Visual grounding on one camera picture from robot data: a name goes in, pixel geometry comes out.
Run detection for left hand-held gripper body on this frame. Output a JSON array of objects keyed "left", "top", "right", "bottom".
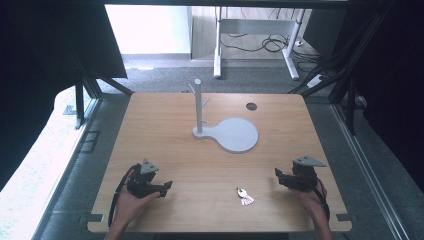
[{"left": 126, "top": 158, "right": 166, "bottom": 200}]

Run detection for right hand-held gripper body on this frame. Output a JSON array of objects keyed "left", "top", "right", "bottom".
[{"left": 281, "top": 155, "right": 328, "bottom": 193}]

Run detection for silver bunch of keys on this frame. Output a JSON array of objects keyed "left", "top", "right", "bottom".
[{"left": 235, "top": 186, "right": 255, "bottom": 207}]

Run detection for white key holder stand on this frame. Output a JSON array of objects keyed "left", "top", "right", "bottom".
[{"left": 187, "top": 78, "right": 260, "bottom": 154}]

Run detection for person's left hand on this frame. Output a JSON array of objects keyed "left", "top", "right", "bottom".
[{"left": 111, "top": 185, "right": 161, "bottom": 231}]

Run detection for person's right hand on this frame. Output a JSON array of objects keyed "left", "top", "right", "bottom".
[{"left": 291, "top": 182, "right": 329, "bottom": 223}]

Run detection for white power strip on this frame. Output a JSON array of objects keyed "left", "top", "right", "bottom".
[{"left": 306, "top": 73, "right": 326, "bottom": 89}]

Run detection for black metal stand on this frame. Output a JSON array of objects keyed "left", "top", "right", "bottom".
[
  {"left": 73, "top": 52, "right": 135, "bottom": 130},
  {"left": 287, "top": 6, "right": 398, "bottom": 136}
]

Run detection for black curtain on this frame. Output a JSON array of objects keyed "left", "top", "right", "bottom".
[
  {"left": 0, "top": 0, "right": 128, "bottom": 192},
  {"left": 302, "top": 0, "right": 424, "bottom": 184}
]

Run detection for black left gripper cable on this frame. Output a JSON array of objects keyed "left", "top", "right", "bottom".
[{"left": 107, "top": 163, "right": 142, "bottom": 228}]

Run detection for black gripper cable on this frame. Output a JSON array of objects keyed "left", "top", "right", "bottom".
[
  {"left": 313, "top": 177, "right": 331, "bottom": 222},
  {"left": 107, "top": 163, "right": 142, "bottom": 228}
]

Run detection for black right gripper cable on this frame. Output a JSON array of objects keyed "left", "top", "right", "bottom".
[{"left": 313, "top": 177, "right": 331, "bottom": 222}]

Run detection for metal floor rail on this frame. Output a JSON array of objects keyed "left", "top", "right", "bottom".
[{"left": 331, "top": 102, "right": 408, "bottom": 240}]

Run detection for black floor cables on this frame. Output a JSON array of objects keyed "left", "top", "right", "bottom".
[{"left": 220, "top": 32, "right": 322, "bottom": 72}]

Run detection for white desk frame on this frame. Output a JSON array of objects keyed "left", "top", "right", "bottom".
[{"left": 213, "top": 5, "right": 306, "bottom": 81}]

